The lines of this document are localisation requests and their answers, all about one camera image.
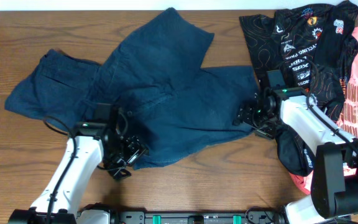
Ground navy blue shorts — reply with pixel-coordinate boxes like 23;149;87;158
83;8;258;169
4;49;101;128

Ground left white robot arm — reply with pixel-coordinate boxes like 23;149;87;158
8;122;148;223

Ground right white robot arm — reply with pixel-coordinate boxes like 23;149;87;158
233;87;358;223

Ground folded navy blue shorts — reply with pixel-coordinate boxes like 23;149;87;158
4;49;101;128

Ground black printed cycling jersey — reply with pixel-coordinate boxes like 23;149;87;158
239;0;358;177

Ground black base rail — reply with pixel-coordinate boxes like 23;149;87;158
76;202;291;224

